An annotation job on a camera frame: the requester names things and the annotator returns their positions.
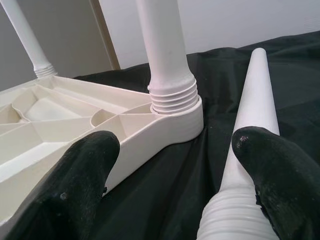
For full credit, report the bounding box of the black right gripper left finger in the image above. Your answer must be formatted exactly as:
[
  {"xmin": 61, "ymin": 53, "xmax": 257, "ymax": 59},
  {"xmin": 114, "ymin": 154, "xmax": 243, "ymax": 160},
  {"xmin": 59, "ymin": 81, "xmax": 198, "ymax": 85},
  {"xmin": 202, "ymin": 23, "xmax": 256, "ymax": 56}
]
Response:
[{"xmin": 4, "ymin": 130, "xmax": 122, "ymax": 240}]

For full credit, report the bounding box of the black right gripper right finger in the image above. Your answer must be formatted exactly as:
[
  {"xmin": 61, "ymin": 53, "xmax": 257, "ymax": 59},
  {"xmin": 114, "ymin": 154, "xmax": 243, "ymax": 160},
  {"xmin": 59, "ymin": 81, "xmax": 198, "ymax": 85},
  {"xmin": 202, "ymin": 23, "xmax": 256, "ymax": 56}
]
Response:
[{"xmin": 231, "ymin": 125, "xmax": 320, "ymax": 240}]

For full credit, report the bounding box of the white plastic table top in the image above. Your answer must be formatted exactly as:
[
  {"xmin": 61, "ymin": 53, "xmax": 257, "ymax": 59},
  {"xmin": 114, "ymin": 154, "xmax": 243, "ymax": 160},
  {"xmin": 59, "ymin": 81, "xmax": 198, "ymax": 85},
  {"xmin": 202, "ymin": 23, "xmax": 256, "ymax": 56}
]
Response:
[{"xmin": 0, "ymin": 74, "xmax": 205, "ymax": 223}]

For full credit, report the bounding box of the white plastic table leg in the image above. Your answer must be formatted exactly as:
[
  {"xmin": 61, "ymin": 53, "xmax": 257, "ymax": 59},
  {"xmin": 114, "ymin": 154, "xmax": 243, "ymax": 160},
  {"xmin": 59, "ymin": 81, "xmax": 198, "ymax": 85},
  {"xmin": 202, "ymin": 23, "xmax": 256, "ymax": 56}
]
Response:
[
  {"xmin": 134, "ymin": 0, "xmax": 198, "ymax": 115},
  {"xmin": 0, "ymin": 0, "xmax": 59, "ymax": 79},
  {"xmin": 196, "ymin": 48, "xmax": 280, "ymax": 240}
]

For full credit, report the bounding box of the pale door frame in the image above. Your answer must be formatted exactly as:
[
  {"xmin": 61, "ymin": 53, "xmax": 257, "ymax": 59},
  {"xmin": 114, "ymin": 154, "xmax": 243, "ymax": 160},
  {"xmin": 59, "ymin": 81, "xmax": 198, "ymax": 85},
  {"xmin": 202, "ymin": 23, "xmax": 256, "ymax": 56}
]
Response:
[{"xmin": 91, "ymin": 0, "xmax": 121, "ymax": 71}]

